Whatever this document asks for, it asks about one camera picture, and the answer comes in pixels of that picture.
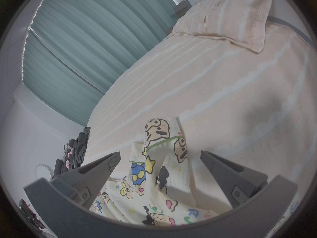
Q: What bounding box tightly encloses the bed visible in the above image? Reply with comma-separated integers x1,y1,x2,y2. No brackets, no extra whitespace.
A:
84,0,317,232

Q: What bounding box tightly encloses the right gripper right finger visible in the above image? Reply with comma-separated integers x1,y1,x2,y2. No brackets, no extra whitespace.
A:
200,150,268,210

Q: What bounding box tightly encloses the white printed pyjama top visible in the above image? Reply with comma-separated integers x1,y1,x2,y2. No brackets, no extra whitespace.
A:
90,117,218,226

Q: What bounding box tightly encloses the cream pillow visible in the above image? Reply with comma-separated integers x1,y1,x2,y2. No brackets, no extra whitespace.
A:
172,0,272,53

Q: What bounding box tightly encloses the black slatted furniture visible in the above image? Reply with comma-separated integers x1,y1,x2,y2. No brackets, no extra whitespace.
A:
53,158,68,180

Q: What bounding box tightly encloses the white round woven basket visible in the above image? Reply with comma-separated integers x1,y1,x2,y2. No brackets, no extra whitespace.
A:
35,163,53,180

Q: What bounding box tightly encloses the pile of clothes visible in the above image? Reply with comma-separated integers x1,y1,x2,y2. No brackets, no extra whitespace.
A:
63,127,91,170

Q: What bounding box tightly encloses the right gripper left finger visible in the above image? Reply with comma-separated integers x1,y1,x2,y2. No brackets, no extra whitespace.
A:
51,152,121,210

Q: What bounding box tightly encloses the blue-green curtain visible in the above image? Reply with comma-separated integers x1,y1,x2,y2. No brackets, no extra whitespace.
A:
22,29,107,128
30,0,179,94

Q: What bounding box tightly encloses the grey bedside table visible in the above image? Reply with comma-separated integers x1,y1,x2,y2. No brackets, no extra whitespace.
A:
167,0,192,34

